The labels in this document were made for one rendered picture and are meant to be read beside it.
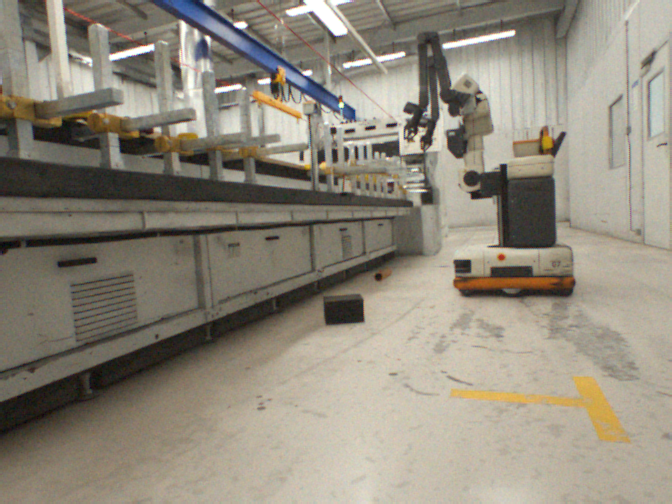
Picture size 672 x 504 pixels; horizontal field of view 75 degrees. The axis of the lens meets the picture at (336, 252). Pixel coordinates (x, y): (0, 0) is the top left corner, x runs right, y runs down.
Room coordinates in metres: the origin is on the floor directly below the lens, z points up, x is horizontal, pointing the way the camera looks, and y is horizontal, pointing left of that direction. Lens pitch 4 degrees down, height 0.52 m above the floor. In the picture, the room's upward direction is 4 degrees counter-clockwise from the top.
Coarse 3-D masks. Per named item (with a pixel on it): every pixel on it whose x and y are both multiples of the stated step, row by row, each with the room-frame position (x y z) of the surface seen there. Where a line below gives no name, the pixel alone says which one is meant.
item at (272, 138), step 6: (246, 138) 1.71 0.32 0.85; (252, 138) 1.71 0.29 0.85; (258, 138) 1.70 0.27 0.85; (264, 138) 1.69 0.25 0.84; (270, 138) 1.68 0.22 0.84; (276, 138) 1.67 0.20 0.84; (228, 144) 1.74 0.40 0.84; (234, 144) 1.74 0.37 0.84; (240, 144) 1.73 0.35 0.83; (246, 144) 1.72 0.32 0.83; (252, 144) 1.71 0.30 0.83; (258, 144) 1.71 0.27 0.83; (198, 150) 1.79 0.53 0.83; (204, 150) 1.78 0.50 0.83
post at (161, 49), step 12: (156, 48) 1.49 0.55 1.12; (168, 48) 1.51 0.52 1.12; (156, 60) 1.49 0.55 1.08; (168, 60) 1.51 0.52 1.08; (156, 72) 1.49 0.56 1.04; (168, 72) 1.50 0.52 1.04; (168, 84) 1.50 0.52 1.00; (168, 96) 1.49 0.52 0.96; (168, 108) 1.49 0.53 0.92; (168, 132) 1.48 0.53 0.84; (168, 156) 1.49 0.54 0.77; (168, 168) 1.49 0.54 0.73
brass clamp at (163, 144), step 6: (156, 138) 1.47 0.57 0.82; (162, 138) 1.46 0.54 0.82; (168, 138) 1.47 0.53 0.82; (174, 138) 1.49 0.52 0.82; (180, 138) 1.52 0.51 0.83; (156, 144) 1.47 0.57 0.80; (162, 144) 1.46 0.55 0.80; (168, 144) 1.46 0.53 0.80; (174, 144) 1.49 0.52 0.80; (180, 144) 1.51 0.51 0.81; (162, 150) 1.46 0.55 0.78; (168, 150) 1.48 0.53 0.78; (174, 150) 1.49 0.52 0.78; (180, 150) 1.51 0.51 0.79; (192, 150) 1.57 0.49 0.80
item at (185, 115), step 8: (160, 112) 1.23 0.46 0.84; (168, 112) 1.22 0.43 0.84; (176, 112) 1.22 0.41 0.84; (184, 112) 1.21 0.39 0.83; (192, 112) 1.21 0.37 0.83; (128, 120) 1.27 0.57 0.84; (136, 120) 1.26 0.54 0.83; (144, 120) 1.25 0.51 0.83; (152, 120) 1.24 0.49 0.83; (160, 120) 1.24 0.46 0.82; (168, 120) 1.23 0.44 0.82; (176, 120) 1.22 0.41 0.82; (184, 120) 1.22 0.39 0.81; (192, 120) 1.22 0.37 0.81; (72, 128) 1.35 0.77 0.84; (80, 128) 1.34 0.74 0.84; (88, 128) 1.33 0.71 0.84; (128, 128) 1.28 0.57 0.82; (136, 128) 1.27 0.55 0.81; (144, 128) 1.28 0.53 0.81; (72, 136) 1.35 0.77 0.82; (80, 136) 1.34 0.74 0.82; (88, 136) 1.33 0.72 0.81; (96, 136) 1.34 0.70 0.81
